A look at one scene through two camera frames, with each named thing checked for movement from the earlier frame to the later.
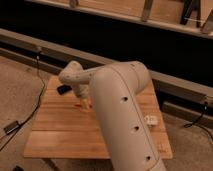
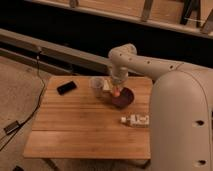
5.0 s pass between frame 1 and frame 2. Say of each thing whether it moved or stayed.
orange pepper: moved
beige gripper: moved
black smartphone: stayed
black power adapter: stayed
